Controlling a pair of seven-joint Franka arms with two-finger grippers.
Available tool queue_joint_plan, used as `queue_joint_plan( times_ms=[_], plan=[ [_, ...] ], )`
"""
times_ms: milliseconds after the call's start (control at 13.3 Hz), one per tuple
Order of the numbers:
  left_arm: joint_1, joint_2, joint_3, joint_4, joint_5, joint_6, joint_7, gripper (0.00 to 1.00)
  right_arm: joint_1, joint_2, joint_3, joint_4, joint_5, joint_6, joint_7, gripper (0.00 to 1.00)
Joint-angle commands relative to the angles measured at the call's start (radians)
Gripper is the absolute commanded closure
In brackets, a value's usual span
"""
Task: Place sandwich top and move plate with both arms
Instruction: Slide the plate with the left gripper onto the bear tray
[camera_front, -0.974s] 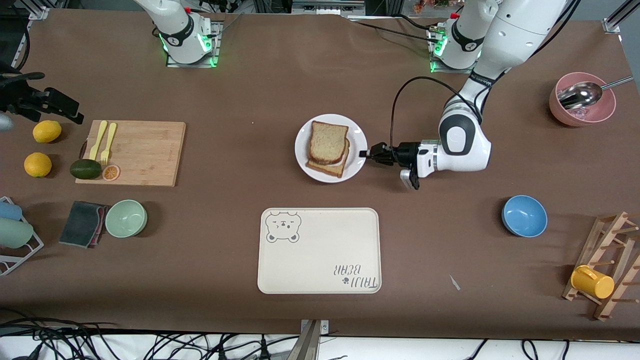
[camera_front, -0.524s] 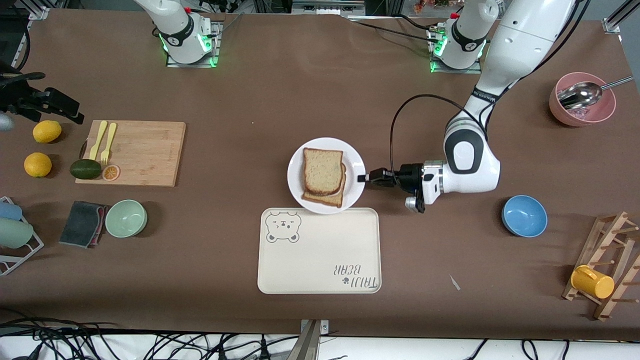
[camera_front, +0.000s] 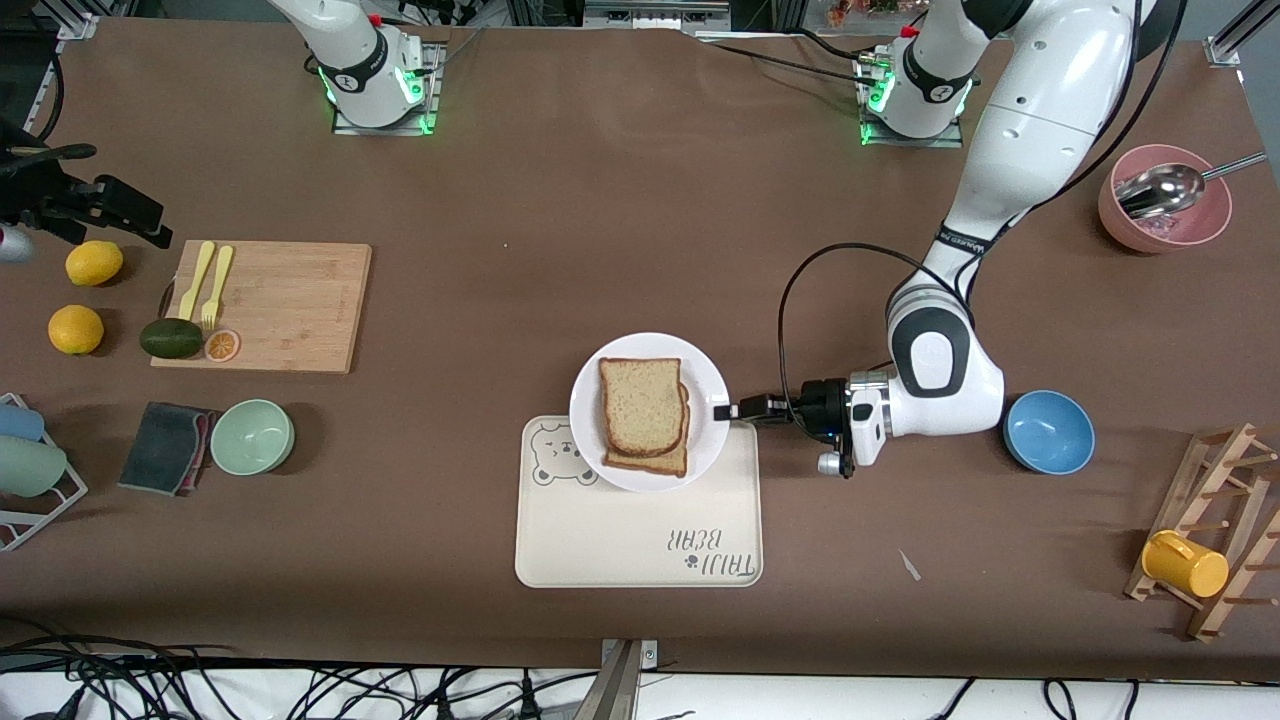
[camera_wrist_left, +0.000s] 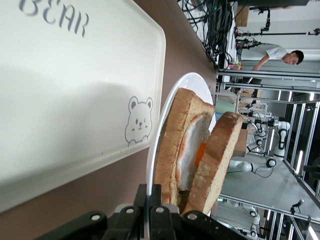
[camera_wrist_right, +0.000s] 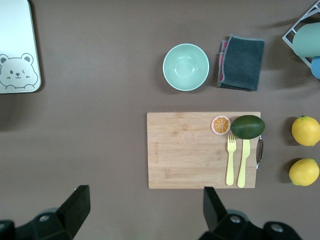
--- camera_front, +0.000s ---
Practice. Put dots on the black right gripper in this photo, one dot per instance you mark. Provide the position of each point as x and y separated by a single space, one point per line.
42 193

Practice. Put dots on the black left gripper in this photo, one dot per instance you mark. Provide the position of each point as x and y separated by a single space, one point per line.
822 405

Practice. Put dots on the toast with fried egg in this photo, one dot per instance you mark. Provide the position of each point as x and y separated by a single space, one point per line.
660 465

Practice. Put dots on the plain bread slice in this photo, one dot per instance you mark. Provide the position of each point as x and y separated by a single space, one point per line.
640 405

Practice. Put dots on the white round plate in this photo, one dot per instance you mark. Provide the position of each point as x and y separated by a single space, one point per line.
590 410

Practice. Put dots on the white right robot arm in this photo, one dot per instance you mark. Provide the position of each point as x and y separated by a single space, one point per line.
350 60

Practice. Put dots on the yellow lemon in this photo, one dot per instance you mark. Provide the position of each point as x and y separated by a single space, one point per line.
94 263

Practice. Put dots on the orange-yellow citrus fruit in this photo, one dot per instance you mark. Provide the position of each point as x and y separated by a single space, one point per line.
76 330

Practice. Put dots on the yellow plastic knife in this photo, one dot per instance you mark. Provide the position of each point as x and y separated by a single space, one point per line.
197 280

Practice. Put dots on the yellow plastic fork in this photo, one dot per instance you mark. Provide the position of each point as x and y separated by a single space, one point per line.
217 285

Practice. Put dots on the dark green avocado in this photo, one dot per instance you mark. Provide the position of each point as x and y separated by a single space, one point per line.
171 338

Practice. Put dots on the orange slice toy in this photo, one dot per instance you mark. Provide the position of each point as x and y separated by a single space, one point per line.
222 346

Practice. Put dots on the cream tray with bear print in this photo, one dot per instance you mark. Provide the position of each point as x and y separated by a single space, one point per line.
640 540

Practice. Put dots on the wooden cutting board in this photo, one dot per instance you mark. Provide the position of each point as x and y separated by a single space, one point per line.
290 300

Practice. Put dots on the grey tape scrap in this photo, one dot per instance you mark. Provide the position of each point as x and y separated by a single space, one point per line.
909 565

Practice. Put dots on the light blue cup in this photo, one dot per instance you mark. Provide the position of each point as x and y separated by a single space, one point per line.
18 422

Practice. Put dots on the dark grey folded cloth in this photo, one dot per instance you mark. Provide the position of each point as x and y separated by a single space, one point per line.
160 450

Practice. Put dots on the grey-green cup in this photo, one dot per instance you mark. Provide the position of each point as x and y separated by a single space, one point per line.
28 466

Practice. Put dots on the pale green bowl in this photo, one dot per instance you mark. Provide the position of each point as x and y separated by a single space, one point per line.
252 438

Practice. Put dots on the blue bowl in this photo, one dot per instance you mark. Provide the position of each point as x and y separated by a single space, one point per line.
1050 432

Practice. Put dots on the yellow mug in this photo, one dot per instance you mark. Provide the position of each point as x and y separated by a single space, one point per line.
1185 565

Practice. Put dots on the metal ladle spoon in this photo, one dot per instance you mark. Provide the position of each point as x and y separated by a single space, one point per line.
1165 188

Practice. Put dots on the wooden peg cup rack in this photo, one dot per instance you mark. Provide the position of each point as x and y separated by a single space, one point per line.
1235 470

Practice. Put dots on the pink bowl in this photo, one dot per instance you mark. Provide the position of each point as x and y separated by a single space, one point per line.
1205 228

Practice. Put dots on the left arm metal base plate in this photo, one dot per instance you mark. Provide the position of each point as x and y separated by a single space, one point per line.
870 135

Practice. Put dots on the metal table edge bracket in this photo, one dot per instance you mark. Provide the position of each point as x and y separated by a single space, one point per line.
620 690

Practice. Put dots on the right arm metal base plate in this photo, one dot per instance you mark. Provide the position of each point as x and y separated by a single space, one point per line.
432 95

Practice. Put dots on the aluminium frame strut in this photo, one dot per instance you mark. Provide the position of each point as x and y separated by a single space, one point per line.
1240 30

